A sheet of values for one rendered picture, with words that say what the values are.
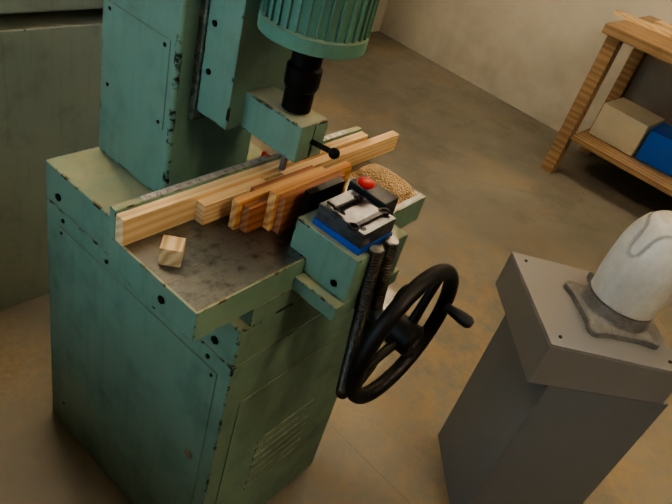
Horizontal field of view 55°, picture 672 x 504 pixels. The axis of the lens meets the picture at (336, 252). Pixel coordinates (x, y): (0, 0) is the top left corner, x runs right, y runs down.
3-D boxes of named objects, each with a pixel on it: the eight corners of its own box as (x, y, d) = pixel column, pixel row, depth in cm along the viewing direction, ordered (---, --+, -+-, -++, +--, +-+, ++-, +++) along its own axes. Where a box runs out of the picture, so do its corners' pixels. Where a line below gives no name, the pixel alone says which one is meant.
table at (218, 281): (234, 385, 90) (240, 356, 86) (105, 265, 102) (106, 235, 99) (454, 243, 132) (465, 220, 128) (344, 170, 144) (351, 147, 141)
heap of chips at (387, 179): (394, 206, 126) (398, 194, 124) (347, 174, 131) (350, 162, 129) (418, 194, 132) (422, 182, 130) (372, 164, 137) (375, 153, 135)
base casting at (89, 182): (230, 370, 108) (239, 333, 103) (43, 197, 132) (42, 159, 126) (385, 274, 140) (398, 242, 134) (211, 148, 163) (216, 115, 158)
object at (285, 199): (277, 234, 109) (286, 199, 105) (271, 230, 110) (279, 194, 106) (336, 208, 120) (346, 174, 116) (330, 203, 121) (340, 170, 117)
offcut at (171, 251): (180, 268, 97) (182, 251, 95) (157, 264, 96) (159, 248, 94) (183, 253, 100) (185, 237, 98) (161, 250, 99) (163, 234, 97)
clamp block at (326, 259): (342, 305, 104) (357, 263, 98) (284, 259, 109) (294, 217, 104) (395, 272, 114) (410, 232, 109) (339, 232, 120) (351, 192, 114)
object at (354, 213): (357, 256, 100) (367, 228, 97) (307, 219, 104) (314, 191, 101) (405, 230, 109) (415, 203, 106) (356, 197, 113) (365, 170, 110)
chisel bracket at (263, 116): (292, 171, 110) (302, 127, 105) (237, 133, 116) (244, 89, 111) (320, 161, 115) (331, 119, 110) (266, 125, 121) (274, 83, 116)
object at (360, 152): (202, 225, 106) (204, 206, 104) (194, 219, 107) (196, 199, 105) (394, 150, 145) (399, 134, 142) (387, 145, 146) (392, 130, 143)
